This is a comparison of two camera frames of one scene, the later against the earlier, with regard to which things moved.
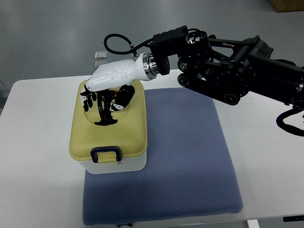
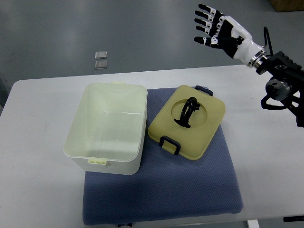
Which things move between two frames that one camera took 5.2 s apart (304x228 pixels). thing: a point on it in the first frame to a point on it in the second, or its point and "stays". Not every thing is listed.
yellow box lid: [130, 133] to [187, 120]
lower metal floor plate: [99, 63] stays
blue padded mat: [187, 173] stays
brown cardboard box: [287, 5] stays
